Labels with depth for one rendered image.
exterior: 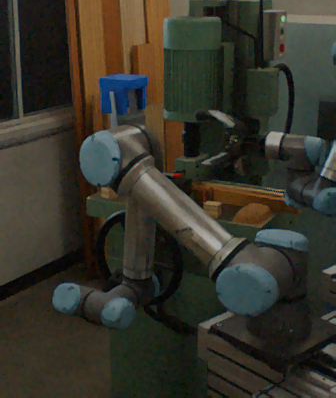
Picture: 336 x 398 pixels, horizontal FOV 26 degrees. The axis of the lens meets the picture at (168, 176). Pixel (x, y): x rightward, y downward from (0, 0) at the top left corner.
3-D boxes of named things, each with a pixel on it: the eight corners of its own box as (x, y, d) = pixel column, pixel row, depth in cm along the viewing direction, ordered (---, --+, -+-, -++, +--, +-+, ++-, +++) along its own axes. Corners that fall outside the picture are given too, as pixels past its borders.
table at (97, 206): (68, 223, 231) (67, 205, 230) (119, 198, 257) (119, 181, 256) (247, 258, 204) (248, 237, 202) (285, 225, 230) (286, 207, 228)
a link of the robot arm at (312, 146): (316, 172, 192) (319, 140, 190) (277, 166, 197) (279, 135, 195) (325, 166, 199) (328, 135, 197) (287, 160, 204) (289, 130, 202)
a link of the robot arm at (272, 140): (289, 133, 202) (285, 163, 203) (273, 131, 205) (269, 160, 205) (280, 132, 196) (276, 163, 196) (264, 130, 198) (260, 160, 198)
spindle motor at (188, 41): (153, 120, 228) (152, 18, 219) (179, 111, 243) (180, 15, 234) (204, 125, 220) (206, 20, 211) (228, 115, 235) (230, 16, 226)
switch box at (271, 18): (257, 60, 245) (259, 11, 240) (268, 57, 253) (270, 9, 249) (275, 61, 242) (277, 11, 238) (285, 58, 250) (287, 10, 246)
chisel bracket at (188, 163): (174, 184, 234) (174, 158, 232) (193, 174, 246) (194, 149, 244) (195, 187, 231) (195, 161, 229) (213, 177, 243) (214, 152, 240)
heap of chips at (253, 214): (230, 221, 216) (230, 209, 214) (248, 208, 227) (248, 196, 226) (258, 226, 211) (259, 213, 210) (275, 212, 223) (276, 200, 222)
